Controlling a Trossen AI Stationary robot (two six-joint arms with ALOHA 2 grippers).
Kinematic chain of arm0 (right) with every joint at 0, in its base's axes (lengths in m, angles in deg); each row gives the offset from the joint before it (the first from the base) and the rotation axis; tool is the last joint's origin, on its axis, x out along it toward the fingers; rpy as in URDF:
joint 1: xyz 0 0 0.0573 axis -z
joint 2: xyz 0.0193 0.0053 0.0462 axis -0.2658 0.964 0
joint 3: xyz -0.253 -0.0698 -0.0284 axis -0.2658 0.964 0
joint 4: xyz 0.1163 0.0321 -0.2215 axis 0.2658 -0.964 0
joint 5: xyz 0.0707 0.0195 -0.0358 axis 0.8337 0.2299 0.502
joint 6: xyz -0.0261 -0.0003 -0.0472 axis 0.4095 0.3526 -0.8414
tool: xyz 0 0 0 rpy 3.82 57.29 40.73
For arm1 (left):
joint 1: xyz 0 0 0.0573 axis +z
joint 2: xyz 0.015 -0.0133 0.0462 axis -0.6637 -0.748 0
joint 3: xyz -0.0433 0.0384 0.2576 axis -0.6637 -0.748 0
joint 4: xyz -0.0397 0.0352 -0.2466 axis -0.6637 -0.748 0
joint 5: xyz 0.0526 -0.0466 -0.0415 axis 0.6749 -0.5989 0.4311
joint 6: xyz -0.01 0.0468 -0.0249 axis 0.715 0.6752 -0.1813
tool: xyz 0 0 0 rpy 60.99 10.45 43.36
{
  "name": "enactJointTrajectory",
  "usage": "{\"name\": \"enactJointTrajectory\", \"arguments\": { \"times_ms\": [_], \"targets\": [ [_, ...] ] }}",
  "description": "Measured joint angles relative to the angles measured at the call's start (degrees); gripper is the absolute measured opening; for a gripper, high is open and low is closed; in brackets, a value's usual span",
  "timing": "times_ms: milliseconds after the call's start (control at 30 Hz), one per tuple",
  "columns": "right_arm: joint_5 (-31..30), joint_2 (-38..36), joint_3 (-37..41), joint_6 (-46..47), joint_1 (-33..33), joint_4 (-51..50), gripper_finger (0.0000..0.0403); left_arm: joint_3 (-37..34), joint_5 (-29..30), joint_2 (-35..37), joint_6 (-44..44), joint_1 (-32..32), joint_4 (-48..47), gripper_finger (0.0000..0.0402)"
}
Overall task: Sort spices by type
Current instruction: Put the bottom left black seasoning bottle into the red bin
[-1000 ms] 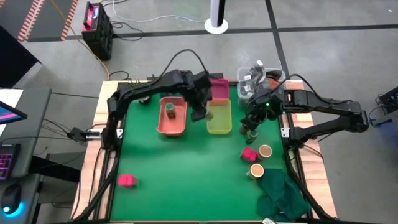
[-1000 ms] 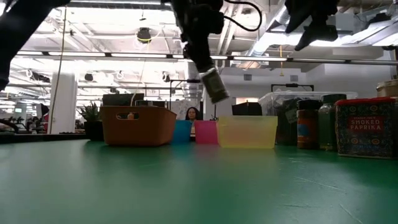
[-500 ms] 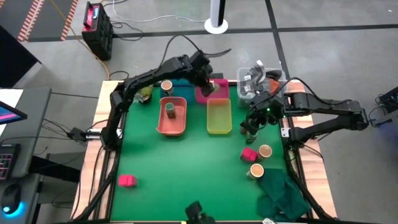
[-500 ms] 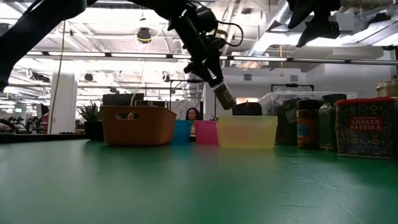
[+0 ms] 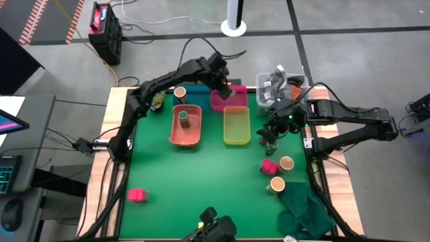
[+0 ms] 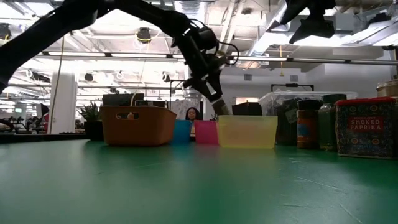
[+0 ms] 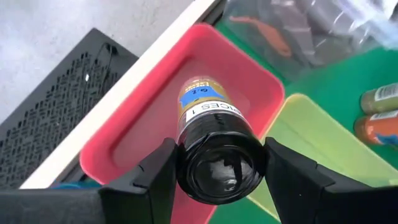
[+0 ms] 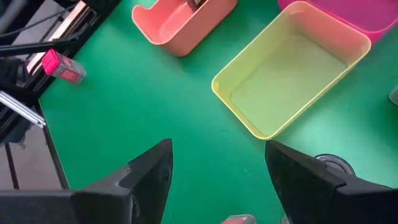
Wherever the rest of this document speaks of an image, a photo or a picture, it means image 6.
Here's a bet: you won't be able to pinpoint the silver straight ventilation duct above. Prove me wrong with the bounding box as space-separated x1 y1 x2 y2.
173 0 203 16

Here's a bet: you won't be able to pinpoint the pink plastic bin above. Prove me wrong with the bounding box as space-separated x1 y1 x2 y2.
193 120 220 146

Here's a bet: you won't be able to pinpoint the green herb bottle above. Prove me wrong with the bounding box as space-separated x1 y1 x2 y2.
318 93 348 152

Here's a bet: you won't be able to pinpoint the orange spice jar black lid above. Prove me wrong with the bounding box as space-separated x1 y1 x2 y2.
296 99 322 149

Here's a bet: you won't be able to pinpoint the pink blocks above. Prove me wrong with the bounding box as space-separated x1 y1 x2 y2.
334 96 398 160

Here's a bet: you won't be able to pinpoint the blue plastic bin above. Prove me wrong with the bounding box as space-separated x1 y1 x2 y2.
170 119 193 144

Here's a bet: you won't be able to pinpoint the black tube frame stand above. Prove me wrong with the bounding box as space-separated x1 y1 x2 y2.
270 83 315 93

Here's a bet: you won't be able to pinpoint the orange plastic basket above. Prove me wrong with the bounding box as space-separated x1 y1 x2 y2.
99 105 177 147

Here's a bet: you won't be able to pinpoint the green table mat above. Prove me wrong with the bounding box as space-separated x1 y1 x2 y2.
0 139 398 224

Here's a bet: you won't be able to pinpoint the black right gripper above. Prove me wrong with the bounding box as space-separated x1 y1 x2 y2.
279 0 337 45

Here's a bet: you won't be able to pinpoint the silver slanted ventilation duct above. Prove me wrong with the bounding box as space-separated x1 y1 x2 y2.
248 6 290 58

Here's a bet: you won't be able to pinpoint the long linear ceiling light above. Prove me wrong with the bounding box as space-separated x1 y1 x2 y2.
37 51 398 66

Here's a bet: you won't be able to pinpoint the yellow translucent plastic bin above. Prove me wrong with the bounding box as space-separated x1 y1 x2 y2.
216 114 279 149

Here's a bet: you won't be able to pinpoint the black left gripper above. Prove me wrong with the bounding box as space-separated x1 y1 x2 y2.
170 12 228 104

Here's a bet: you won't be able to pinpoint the black monitor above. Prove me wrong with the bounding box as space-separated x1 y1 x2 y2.
231 101 263 116
101 92 146 107

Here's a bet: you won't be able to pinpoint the clear plastic storage bin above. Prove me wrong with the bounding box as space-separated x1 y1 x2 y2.
257 91 358 146

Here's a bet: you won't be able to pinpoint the black table frame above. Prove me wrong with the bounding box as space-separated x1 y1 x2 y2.
0 133 88 144

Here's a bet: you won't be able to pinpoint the white building column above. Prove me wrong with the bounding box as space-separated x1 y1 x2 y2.
49 70 78 135

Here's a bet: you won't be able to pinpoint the person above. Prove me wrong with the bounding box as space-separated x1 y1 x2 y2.
185 106 202 121

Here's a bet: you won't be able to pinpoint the small potted green plant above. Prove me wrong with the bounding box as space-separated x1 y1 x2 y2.
78 102 104 141

